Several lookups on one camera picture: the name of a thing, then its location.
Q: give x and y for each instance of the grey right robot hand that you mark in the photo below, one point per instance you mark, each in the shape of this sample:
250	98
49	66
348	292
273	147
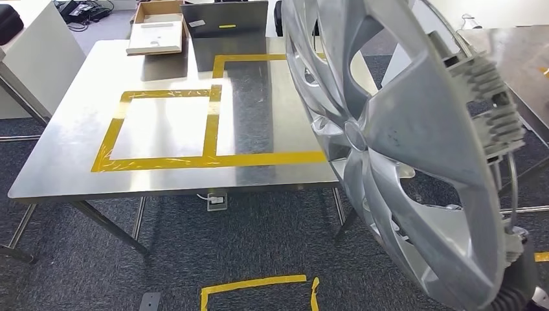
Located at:
525	270

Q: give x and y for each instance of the silver plastic hubcap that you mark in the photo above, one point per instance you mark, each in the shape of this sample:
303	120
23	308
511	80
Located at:
407	129

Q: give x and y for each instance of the steel workbench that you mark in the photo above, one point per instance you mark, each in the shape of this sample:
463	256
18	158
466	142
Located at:
163	129

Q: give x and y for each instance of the steel table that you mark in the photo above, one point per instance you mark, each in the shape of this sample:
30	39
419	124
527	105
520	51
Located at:
17	138
514	64

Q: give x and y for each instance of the chrome metal fitting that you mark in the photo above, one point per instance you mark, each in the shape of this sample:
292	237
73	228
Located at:
471	22

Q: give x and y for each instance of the floor socket with plug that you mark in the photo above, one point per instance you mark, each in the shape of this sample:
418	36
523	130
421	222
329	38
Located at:
217	201

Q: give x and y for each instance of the grey robot foot plate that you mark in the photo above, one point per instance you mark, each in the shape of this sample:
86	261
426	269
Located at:
150	302

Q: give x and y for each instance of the grey laptop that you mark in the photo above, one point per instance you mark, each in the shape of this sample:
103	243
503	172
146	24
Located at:
223	17

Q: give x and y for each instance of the white foam board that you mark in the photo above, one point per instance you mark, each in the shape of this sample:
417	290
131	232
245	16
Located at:
154	38

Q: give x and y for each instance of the cardboard box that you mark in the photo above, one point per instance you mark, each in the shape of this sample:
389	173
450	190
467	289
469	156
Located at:
161	7

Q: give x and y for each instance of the black desk telephone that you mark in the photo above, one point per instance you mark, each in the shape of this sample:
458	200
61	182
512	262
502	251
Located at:
75	10

